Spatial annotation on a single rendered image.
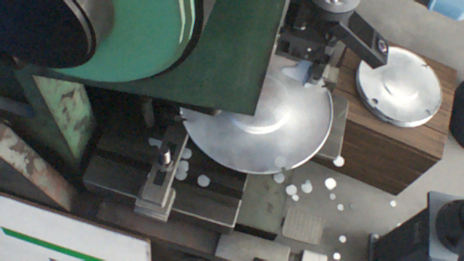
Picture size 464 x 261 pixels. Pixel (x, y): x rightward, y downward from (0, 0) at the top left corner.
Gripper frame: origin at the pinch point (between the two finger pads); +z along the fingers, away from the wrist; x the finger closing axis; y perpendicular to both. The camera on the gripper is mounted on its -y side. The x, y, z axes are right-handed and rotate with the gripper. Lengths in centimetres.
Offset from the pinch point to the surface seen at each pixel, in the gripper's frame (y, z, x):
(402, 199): -55, 89, -26
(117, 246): 28, 37, 29
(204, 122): 15.8, 10.9, 7.5
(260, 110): 6.6, 10.2, 2.1
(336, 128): -8.2, 11.0, 0.7
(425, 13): -60, 89, -126
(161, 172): 20.4, 13.6, 17.9
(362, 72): -22, 51, -47
